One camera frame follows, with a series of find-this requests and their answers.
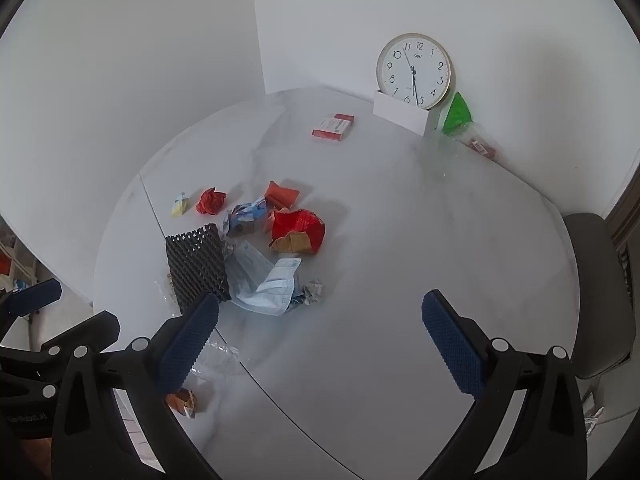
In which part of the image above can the white card stand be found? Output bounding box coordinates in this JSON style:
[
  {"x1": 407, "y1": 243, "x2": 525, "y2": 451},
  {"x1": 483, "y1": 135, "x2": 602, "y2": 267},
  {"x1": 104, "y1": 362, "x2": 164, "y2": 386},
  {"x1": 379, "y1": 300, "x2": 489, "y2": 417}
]
[{"x1": 372, "y1": 90, "x2": 443, "y2": 138}]

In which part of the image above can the black foam mesh sleeve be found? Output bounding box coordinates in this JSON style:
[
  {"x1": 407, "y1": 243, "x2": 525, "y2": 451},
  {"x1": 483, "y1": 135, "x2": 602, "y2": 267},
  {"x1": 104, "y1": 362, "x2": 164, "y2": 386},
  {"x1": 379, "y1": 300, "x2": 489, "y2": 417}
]
[{"x1": 165, "y1": 223, "x2": 232, "y2": 315}]

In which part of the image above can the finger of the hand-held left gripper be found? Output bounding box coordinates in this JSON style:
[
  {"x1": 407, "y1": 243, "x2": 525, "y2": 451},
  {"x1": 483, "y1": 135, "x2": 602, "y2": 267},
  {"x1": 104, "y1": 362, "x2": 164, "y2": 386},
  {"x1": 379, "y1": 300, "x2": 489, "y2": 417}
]
[
  {"x1": 0, "y1": 310, "x2": 122, "y2": 382},
  {"x1": 0, "y1": 279, "x2": 63, "y2": 333}
]

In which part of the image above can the orange-red flat packet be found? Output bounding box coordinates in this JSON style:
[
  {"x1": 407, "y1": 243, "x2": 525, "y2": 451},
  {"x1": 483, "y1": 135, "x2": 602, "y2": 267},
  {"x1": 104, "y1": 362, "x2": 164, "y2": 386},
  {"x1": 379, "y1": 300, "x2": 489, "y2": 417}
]
[{"x1": 264, "y1": 181, "x2": 301, "y2": 209}]

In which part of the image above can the clear plastic bag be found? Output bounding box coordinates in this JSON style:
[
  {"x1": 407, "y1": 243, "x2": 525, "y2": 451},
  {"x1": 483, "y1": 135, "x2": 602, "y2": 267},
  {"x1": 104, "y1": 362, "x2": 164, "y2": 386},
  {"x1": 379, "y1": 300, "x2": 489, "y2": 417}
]
[{"x1": 425, "y1": 121, "x2": 496, "y2": 178}]

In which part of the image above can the dark wooden door frame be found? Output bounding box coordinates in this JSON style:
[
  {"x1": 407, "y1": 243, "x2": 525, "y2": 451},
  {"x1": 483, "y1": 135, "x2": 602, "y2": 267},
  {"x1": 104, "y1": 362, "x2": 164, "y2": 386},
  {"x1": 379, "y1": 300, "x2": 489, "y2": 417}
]
[{"x1": 602, "y1": 155, "x2": 640, "y2": 261}]

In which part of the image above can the blue and white carton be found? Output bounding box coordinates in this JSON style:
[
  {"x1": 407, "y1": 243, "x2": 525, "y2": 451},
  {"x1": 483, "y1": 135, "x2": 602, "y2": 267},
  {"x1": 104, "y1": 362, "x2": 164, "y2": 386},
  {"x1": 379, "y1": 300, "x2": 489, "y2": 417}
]
[{"x1": 222, "y1": 195, "x2": 269, "y2": 238}]

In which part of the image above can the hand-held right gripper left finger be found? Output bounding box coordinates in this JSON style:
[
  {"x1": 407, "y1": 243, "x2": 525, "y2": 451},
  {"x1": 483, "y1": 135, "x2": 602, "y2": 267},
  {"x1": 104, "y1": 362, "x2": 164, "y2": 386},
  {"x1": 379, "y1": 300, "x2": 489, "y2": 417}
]
[{"x1": 50, "y1": 292, "x2": 221, "y2": 480}]

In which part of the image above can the red crumpled paper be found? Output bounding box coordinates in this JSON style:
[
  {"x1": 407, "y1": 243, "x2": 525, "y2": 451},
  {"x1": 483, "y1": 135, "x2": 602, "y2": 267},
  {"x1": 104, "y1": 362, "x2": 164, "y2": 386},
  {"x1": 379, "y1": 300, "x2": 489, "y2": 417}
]
[{"x1": 196, "y1": 188, "x2": 228, "y2": 215}]

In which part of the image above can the orange snack wrapper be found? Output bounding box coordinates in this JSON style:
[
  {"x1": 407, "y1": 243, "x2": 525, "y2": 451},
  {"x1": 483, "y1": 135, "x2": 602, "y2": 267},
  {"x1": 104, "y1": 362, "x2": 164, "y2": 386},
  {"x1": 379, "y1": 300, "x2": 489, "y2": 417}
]
[{"x1": 166, "y1": 388, "x2": 198, "y2": 418}]

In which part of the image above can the green snack packet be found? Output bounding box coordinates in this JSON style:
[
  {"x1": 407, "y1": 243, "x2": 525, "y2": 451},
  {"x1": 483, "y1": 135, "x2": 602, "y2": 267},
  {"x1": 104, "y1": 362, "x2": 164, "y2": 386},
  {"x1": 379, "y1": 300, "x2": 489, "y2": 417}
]
[{"x1": 442, "y1": 91, "x2": 474, "y2": 135}]

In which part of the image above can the round wall clock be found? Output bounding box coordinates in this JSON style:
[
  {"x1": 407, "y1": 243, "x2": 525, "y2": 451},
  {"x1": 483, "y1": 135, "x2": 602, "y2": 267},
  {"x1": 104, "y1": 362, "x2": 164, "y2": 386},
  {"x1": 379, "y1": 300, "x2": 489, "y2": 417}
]
[{"x1": 376, "y1": 33, "x2": 456, "y2": 111}]

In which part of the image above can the white paper ball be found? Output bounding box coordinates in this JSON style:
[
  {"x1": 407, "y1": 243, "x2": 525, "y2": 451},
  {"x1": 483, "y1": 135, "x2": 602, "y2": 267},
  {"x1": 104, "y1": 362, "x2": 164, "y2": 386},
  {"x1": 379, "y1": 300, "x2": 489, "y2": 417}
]
[{"x1": 300, "y1": 280, "x2": 327, "y2": 307}]

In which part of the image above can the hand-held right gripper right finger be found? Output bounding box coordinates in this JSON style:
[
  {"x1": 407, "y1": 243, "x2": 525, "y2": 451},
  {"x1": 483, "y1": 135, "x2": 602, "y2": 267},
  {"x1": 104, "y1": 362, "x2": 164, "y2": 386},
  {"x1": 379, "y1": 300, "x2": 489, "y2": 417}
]
[{"x1": 420, "y1": 289, "x2": 586, "y2": 480}]

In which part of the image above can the red and white box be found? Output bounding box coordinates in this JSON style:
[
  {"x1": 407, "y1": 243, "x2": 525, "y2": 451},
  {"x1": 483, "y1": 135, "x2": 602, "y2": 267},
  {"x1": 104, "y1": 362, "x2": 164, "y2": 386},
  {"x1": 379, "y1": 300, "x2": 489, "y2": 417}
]
[{"x1": 312, "y1": 113, "x2": 356, "y2": 141}]

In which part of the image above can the clear crumpled plastic wrap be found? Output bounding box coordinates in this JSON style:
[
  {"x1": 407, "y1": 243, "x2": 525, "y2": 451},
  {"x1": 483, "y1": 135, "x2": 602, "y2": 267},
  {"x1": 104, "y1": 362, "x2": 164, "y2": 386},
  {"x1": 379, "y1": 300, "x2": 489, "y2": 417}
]
[{"x1": 192, "y1": 332, "x2": 243, "y2": 381}]

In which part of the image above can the torn red cardboard box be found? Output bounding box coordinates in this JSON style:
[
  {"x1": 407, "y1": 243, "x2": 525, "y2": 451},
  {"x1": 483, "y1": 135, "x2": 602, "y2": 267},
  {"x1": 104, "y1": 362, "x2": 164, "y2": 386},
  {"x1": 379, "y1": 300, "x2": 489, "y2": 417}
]
[{"x1": 267, "y1": 208, "x2": 327, "y2": 256}]

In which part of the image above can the small red packet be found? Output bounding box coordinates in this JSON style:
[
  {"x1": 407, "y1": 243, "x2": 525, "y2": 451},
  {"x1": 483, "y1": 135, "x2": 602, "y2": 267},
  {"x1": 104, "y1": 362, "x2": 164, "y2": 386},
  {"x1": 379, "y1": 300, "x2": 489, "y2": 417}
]
[{"x1": 466, "y1": 137, "x2": 497, "y2": 157}]

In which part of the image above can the grey chair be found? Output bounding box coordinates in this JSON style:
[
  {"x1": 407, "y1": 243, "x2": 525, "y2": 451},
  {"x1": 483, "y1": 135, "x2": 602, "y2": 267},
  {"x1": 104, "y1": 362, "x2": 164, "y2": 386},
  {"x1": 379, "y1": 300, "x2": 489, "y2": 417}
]
[{"x1": 562, "y1": 212, "x2": 637, "y2": 381}]

